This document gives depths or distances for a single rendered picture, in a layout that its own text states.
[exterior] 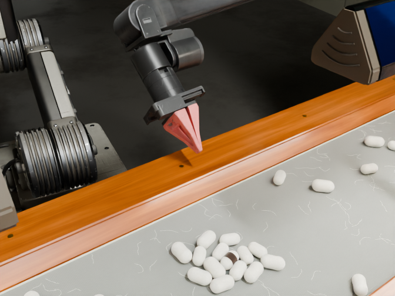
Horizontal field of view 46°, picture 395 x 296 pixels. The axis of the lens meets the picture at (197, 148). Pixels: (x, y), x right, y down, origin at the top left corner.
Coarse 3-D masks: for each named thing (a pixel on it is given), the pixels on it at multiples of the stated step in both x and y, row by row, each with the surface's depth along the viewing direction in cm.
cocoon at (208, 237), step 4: (208, 232) 70; (212, 232) 70; (200, 236) 69; (204, 236) 69; (208, 236) 69; (212, 236) 69; (200, 240) 68; (204, 240) 68; (208, 240) 69; (212, 240) 69; (200, 244) 68; (204, 244) 68; (208, 244) 69
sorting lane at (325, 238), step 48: (336, 144) 94; (384, 144) 94; (240, 192) 81; (288, 192) 81; (336, 192) 81; (384, 192) 81; (144, 240) 71; (192, 240) 71; (240, 240) 71; (288, 240) 71; (336, 240) 71; (384, 240) 71; (48, 288) 63; (96, 288) 63; (144, 288) 63; (192, 288) 63; (240, 288) 63; (288, 288) 63; (336, 288) 63
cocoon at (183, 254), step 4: (176, 244) 67; (180, 244) 67; (172, 248) 67; (176, 248) 67; (180, 248) 67; (184, 248) 67; (172, 252) 67; (176, 252) 67; (180, 252) 66; (184, 252) 66; (188, 252) 66; (176, 256) 67; (180, 256) 66; (184, 256) 66; (188, 256) 66; (180, 260) 66; (184, 260) 66; (188, 260) 66
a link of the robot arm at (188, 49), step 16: (144, 16) 78; (144, 32) 77; (160, 32) 79; (176, 32) 83; (192, 32) 85; (128, 48) 83; (176, 48) 82; (192, 48) 84; (176, 64) 83; (192, 64) 85
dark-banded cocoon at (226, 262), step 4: (232, 252) 66; (236, 252) 67; (236, 256) 66; (220, 260) 66; (224, 260) 65; (228, 260) 65; (224, 264) 65; (228, 264) 65; (232, 264) 65; (228, 268) 65
